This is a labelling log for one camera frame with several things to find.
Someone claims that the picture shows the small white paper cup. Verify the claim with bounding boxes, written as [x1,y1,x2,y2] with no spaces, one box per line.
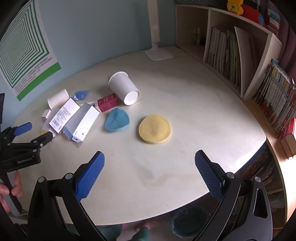
[47,89,70,109]

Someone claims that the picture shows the dark green trash bin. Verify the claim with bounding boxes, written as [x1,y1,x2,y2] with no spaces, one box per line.
[171,205,210,238]

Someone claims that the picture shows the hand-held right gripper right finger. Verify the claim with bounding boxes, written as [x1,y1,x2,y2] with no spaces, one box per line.
[192,150,273,241]

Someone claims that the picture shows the upright books with light covers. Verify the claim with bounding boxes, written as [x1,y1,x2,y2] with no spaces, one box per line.
[266,8,281,30]

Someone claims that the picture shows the yellow plush toy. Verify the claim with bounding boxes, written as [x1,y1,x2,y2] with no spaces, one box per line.
[227,0,244,15]

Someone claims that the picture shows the person's left leg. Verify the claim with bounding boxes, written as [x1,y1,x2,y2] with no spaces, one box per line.
[96,222,130,241]

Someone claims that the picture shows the green striped wall poster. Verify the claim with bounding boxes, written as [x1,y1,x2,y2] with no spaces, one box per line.
[0,0,62,101]

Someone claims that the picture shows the white box with barcode label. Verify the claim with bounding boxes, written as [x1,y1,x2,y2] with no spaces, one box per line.
[48,98,80,133]

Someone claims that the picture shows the pile of flat-lying books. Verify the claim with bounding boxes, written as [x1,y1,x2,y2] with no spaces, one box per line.
[236,144,275,186]

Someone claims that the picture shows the white wooden bookshelf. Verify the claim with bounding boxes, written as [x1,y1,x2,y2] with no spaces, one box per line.
[174,3,296,230]

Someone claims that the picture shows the red bag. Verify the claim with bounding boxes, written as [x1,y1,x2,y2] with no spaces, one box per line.
[240,5,265,26]

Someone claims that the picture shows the row of thin magazines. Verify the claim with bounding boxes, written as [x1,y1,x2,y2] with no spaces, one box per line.
[205,27,242,86]

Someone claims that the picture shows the person's leg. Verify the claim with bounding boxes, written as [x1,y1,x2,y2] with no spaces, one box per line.
[133,221,153,241]
[96,222,130,241]

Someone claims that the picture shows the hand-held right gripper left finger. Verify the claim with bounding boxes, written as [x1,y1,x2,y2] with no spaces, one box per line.
[27,151,109,241]

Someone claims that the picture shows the long white box blue end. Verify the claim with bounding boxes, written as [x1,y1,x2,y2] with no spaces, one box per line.
[62,103,100,142]

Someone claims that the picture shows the red thick book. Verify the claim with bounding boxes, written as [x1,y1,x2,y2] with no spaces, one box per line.
[280,117,296,159]

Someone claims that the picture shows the blue round sponge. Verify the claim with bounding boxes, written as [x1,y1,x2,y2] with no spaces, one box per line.
[105,108,130,133]

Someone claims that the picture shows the person's right leg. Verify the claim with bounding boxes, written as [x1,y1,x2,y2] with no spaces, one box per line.
[133,221,153,241]

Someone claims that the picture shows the person's left hand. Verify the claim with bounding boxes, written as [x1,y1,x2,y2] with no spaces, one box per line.
[0,171,23,212]

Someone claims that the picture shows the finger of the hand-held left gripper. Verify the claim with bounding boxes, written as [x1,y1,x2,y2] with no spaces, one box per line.
[30,132,53,152]
[0,122,32,142]

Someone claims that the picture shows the row of colourful paperback books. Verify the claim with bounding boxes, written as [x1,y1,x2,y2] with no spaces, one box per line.
[253,59,296,137]

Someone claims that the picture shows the dark red carton box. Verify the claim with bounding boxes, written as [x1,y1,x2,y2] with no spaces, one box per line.
[94,93,119,113]

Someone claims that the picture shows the yellow round sponge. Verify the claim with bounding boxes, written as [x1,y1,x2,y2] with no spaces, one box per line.
[138,114,173,144]

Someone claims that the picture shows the large white paper cup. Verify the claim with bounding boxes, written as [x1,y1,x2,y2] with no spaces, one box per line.
[109,72,141,106]

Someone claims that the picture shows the white desk lamp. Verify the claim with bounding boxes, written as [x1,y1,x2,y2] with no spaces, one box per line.
[144,0,175,62]

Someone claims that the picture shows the clear bag of blue pieces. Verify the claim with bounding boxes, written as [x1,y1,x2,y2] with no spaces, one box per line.
[73,90,89,101]

